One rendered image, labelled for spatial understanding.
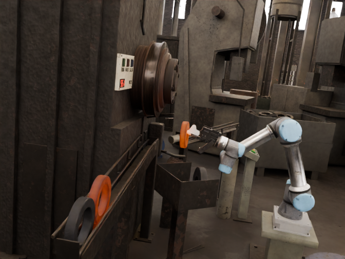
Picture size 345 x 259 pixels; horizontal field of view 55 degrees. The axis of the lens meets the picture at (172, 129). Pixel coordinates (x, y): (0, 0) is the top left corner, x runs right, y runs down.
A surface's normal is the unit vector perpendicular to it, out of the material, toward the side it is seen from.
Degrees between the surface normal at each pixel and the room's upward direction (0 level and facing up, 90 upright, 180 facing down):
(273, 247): 90
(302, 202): 98
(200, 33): 90
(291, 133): 83
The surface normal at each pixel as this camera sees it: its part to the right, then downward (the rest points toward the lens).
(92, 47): -0.14, 0.17
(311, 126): 0.12, 0.20
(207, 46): -0.37, 0.13
